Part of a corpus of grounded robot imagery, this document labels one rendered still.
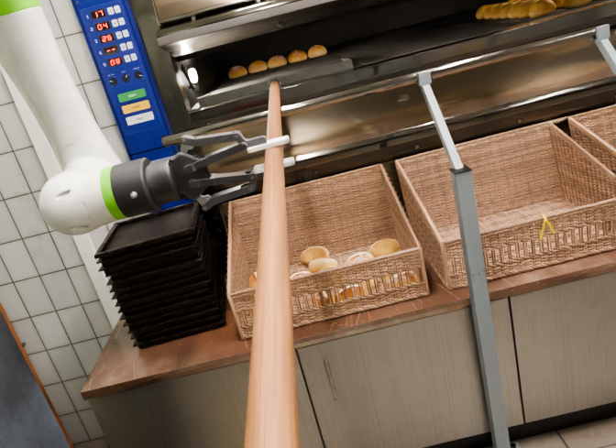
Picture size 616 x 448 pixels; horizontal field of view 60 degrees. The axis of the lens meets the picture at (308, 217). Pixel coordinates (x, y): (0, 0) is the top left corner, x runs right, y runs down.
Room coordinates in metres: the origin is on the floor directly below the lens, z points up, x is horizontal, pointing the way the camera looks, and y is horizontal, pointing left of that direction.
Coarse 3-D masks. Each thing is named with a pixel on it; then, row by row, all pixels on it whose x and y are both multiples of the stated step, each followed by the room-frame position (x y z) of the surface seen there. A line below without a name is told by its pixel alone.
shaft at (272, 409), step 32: (288, 256) 0.47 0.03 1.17; (256, 288) 0.41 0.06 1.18; (288, 288) 0.40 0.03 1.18; (256, 320) 0.35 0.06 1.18; (288, 320) 0.35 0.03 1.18; (256, 352) 0.31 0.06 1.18; (288, 352) 0.30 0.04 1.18; (256, 384) 0.27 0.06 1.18; (288, 384) 0.27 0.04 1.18; (256, 416) 0.24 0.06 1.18; (288, 416) 0.24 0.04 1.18
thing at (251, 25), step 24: (312, 0) 1.66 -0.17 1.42; (336, 0) 1.66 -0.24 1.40; (360, 0) 1.73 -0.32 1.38; (384, 0) 1.82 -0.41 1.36; (216, 24) 1.67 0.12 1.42; (240, 24) 1.66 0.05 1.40; (264, 24) 1.73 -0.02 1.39; (288, 24) 1.81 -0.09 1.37; (168, 48) 1.72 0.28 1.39; (192, 48) 1.80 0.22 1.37
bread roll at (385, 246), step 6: (384, 240) 1.59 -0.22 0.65; (390, 240) 1.59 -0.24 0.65; (372, 246) 1.58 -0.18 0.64; (378, 246) 1.58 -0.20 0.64; (384, 246) 1.58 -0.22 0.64; (390, 246) 1.57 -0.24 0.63; (396, 246) 1.57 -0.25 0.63; (372, 252) 1.57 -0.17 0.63; (378, 252) 1.57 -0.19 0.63; (384, 252) 1.57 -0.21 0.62; (390, 252) 1.56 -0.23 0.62
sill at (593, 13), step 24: (528, 24) 1.80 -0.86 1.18; (552, 24) 1.79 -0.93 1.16; (576, 24) 1.78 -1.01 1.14; (432, 48) 1.84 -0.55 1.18; (456, 48) 1.79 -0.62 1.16; (480, 48) 1.79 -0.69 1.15; (336, 72) 1.84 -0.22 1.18; (360, 72) 1.80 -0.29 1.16; (384, 72) 1.80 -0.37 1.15; (264, 96) 1.81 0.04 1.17; (288, 96) 1.81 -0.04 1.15; (192, 120) 1.82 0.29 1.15
